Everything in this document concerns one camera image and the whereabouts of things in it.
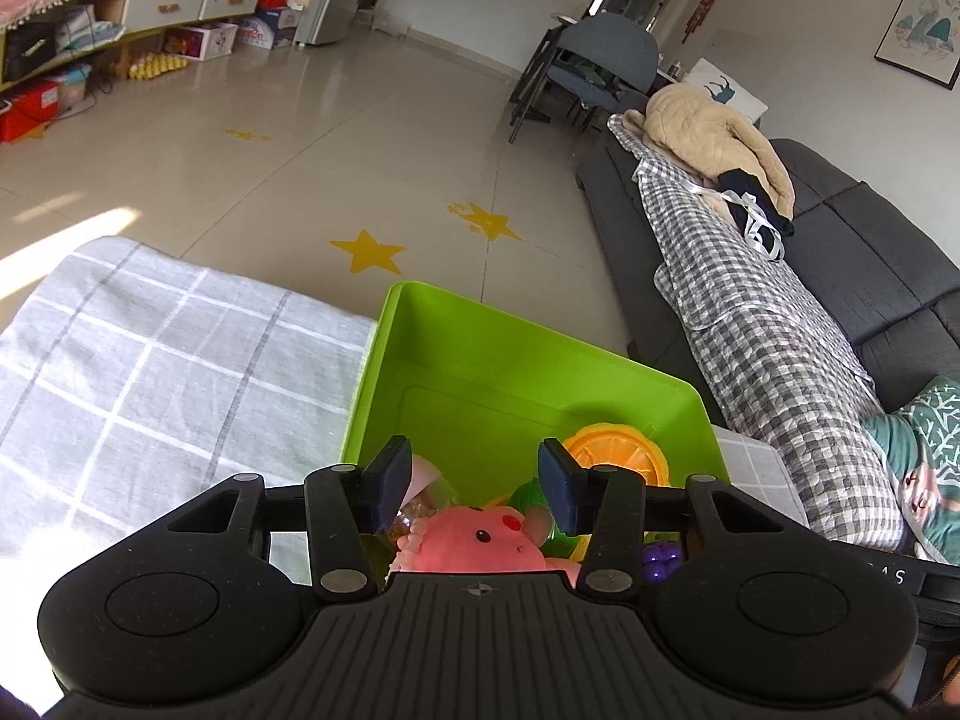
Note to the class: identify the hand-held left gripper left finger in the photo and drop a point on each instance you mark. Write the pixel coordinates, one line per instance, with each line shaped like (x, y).
(390, 484)

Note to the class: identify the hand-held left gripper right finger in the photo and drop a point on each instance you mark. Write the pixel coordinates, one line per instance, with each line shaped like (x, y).
(559, 487)

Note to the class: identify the green toy melon half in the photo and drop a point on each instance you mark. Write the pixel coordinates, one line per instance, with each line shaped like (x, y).
(529, 499)

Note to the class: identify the pink clear capsule ball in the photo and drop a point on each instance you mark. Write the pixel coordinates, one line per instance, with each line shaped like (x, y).
(427, 499)

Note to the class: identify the orange toy fruit half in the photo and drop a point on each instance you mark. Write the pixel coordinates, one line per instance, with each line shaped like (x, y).
(615, 450)

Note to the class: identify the pink rubber toy animal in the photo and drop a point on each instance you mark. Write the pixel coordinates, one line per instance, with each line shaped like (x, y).
(465, 540)

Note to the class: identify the green plastic bin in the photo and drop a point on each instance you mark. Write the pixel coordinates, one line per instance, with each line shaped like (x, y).
(487, 390)

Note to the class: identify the purple toy grapes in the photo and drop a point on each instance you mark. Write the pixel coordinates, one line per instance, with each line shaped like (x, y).
(664, 559)

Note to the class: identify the teal floral cushion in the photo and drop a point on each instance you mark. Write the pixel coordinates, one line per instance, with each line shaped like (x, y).
(930, 450)

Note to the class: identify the large yellow star sticker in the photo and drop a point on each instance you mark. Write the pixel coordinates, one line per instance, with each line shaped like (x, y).
(367, 251)

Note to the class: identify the grey checked blanket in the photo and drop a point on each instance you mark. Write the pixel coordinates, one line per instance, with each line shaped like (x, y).
(750, 330)

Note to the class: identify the grey grid tablecloth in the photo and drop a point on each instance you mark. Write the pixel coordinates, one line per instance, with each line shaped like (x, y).
(150, 390)

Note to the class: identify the yellow double star sticker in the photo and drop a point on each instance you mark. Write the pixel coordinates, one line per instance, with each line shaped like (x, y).
(487, 221)

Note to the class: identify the dark grey sofa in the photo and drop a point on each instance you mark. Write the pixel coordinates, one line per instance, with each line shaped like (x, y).
(862, 240)

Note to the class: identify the small yellow star stickers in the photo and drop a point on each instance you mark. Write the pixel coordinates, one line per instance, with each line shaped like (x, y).
(247, 134)

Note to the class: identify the beige blanket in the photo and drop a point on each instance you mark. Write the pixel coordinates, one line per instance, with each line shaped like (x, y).
(705, 127)

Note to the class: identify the white deer print pillow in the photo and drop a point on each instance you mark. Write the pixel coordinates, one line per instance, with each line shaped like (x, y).
(731, 86)

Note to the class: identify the grey chair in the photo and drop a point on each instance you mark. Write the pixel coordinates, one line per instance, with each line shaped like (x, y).
(607, 45)

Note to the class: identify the blue and white box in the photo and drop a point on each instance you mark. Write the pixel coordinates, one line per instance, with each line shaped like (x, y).
(266, 30)

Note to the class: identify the row of yellow toys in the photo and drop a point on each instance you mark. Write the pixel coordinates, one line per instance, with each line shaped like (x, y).
(157, 66)

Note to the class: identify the white and pink box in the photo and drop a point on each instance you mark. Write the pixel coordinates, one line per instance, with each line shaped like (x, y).
(202, 41)

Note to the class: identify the clear plastic storage box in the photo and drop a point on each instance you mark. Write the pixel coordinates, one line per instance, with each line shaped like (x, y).
(75, 86)

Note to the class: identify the white tv cabinet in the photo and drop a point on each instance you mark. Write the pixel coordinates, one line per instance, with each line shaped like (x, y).
(161, 7)

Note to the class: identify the black speaker box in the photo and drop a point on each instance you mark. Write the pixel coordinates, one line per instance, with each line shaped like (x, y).
(30, 52)

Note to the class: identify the hanging wall decoration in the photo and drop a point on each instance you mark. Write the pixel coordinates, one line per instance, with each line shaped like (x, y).
(705, 7)

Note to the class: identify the framed wall picture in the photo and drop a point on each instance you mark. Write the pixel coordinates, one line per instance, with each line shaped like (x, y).
(922, 22)

